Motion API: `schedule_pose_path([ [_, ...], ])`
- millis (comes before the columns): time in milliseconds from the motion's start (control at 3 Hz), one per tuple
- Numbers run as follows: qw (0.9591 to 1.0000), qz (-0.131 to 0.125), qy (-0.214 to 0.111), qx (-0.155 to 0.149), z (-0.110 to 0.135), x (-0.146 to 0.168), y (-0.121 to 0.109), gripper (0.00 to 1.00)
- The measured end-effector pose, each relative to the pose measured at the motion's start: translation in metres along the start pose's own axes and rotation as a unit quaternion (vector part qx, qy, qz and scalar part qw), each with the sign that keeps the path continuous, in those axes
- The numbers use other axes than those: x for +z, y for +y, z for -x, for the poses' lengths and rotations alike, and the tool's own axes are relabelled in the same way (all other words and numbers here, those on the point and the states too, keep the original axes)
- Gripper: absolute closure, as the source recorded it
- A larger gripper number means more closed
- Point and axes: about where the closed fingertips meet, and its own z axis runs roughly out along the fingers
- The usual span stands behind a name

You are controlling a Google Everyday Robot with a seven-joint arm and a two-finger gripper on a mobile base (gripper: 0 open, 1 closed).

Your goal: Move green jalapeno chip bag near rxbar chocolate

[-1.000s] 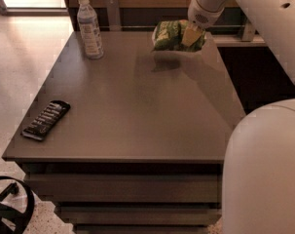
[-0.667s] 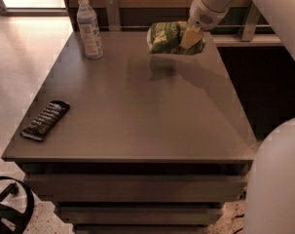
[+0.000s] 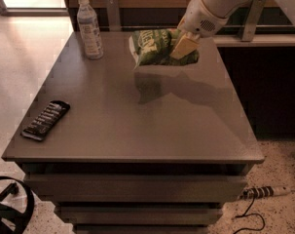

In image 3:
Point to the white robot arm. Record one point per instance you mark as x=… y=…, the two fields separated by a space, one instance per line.
x=224 y=8

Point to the green jalapeno chip bag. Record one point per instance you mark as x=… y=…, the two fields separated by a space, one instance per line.
x=151 y=47

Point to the metal bracket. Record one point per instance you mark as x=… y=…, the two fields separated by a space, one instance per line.
x=113 y=14
x=248 y=30

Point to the right metal bracket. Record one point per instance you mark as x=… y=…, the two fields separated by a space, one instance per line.
x=248 y=30

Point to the grey side shelf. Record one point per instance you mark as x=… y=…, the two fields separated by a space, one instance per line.
x=262 y=40

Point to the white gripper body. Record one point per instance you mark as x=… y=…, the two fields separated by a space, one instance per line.
x=199 y=20

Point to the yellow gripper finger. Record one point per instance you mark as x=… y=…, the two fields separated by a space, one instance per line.
x=185 y=44
x=173 y=34

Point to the grey drawer cabinet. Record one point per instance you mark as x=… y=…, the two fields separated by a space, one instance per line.
x=142 y=149

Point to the white power strip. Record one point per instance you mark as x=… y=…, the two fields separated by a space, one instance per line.
x=264 y=192

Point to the left metal bracket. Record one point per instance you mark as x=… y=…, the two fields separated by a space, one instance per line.
x=113 y=14

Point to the clear plastic water bottle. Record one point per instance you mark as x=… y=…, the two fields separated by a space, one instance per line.
x=89 y=29

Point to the black rxbar chocolate bar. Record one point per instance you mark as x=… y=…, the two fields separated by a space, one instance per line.
x=39 y=128

